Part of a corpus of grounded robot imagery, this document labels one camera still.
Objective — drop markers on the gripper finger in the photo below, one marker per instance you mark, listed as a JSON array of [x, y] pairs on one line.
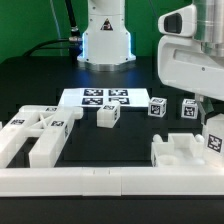
[[205, 107]]

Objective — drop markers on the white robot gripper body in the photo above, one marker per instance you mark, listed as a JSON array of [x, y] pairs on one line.
[[182, 64]]

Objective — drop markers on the white chair seat part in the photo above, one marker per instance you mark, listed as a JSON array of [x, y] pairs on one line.
[[181, 149]]

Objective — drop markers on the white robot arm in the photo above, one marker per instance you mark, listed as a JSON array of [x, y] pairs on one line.
[[107, 43]]

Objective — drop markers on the small white tagged cube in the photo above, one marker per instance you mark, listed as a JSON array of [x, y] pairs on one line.
[[157, 107], [189, 109]]

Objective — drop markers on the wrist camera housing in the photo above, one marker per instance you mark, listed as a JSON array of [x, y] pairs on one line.
[[181, 22]]

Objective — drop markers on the white front obstacle wall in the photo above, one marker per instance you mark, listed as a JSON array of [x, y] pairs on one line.
[[111, 181]]

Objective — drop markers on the white marker base plate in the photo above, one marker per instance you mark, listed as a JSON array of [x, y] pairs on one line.
[[95, 97]]

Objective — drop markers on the white chair back frame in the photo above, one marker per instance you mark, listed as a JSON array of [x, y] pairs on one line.
[[50, 125]]

